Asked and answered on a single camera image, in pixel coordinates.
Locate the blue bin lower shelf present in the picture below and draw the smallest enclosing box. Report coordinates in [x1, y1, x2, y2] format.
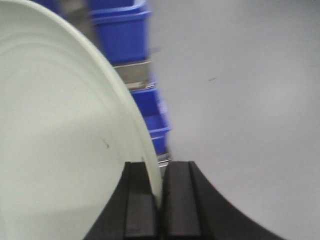
[130, 87, 171, 155]

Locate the blue plastic bin right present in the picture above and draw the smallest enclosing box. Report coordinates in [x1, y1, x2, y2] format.
[86, 0, 152, 65]

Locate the stainless steel shelf rack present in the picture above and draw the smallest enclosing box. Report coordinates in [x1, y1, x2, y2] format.
[63, 1, 172, 170]

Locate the green round plate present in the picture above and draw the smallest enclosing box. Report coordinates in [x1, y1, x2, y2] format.
[0, 0, 162, 240]

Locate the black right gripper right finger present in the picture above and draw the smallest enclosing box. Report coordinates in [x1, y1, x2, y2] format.
[162, 161, 280, 240]

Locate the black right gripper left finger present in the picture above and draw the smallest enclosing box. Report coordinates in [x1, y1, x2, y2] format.
[84, 162, 159, 240]

